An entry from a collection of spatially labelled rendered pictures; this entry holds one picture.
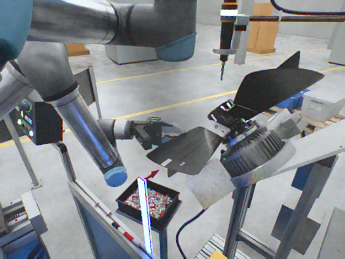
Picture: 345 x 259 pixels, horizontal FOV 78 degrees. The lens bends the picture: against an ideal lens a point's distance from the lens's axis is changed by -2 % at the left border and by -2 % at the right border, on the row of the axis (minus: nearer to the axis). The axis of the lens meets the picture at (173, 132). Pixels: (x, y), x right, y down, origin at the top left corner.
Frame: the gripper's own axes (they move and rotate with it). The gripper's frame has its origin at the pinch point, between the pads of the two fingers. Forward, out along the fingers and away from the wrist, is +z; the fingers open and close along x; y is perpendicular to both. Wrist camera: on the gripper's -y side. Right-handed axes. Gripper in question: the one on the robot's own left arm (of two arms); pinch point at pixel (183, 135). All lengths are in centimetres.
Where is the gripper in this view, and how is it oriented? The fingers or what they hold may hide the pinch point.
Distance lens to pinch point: 76.0
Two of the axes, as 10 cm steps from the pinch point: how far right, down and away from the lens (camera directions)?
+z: 10.0, 0.5, -0.8
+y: 0.9, -4.2, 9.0
